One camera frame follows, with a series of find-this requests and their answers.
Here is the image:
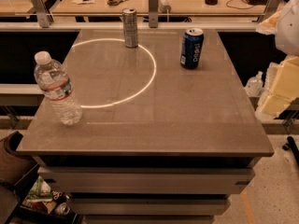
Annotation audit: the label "metal bracket left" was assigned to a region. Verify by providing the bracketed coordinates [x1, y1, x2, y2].
[31, 0, 53, 28]

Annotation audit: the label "tall silver energy drink can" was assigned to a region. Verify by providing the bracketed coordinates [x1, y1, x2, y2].
[122, 7, 138, 48]

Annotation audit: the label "clear plastic water bottle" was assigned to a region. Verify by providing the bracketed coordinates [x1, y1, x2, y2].
[34, 51, 82, 125]

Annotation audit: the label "black bin with trash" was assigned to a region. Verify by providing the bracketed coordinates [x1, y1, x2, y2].
[14, 165, 81, 224]

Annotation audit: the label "white power strip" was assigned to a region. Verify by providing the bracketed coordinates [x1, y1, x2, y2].
[158, 0, 171, 13]

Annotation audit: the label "blue pepsi can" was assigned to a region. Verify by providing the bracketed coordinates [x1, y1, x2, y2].
[180, 28, 204, 69]

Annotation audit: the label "small sanitizer bottle left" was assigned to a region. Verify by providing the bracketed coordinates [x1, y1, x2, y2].
[245, 71, 263, 97]

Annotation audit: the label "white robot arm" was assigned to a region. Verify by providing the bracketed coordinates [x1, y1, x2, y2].
[255, 0, 299, 119]

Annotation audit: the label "metal bracket right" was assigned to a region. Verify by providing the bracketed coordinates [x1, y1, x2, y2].
[258, 0, 287, 23]

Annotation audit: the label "metal bracket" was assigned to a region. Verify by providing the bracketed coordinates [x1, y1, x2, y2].
[31, 0, 53, 28]
[258, 0, 287, 23]
[149, 0, 159, 28]

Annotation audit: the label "scissors with dark handles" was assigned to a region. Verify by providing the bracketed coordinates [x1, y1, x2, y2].
[107, 0, 129, 6]

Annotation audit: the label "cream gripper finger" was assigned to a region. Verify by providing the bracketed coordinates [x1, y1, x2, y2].
[256, 11, 281, 35]
[262, 56, 299, 118]

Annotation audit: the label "grey drawer cabinet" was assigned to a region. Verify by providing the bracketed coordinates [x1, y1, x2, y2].
[32, 155, 262, 224]

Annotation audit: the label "brown chair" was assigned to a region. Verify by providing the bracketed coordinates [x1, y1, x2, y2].
[0, 131, 36, 187]

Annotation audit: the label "metal bracket centre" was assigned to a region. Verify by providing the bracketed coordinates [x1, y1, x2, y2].
[149, 0, 159, 28]

